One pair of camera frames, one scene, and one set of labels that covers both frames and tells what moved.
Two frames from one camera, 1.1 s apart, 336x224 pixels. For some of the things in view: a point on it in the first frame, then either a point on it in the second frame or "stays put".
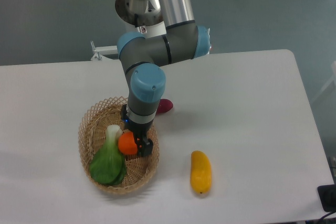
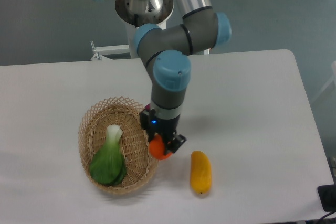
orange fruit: (126, 144) → (157, 147)
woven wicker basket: (92, 134) stays put
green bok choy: (108, 166) stays put
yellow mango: (200, 172) stays put
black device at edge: (327, 194) stays put
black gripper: (140, 132) → (165, 127)
